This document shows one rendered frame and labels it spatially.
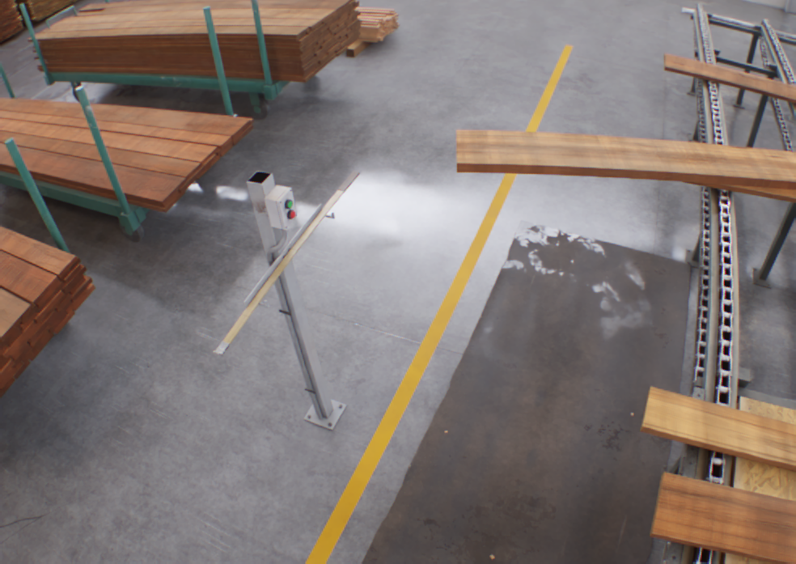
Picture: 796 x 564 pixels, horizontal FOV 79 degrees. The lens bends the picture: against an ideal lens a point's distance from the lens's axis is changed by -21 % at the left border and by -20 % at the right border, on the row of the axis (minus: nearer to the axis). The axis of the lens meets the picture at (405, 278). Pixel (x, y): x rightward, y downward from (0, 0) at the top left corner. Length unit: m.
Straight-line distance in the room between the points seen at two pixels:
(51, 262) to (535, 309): 2.50
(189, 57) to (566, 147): 3.41
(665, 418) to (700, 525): 0.35
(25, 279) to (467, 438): 2.27
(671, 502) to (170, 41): 4.78
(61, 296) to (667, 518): 2.70
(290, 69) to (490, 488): 3.24
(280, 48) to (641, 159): 2.78
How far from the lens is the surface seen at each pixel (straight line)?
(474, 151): 2.49
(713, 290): 2.24
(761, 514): 1.72
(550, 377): 2.81
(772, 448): 1.84
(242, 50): 4.66
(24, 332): 2.92
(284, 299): 2.08
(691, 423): 1.76
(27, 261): 3.21
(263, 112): 4.89
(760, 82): 4.00
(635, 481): 2.62
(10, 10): 11.36
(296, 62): 4.39
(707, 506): 1.66
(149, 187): 3.55
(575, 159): 2.51
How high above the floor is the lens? 2.28
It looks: 45 degrees down
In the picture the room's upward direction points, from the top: 5 degrees counter-clockwise
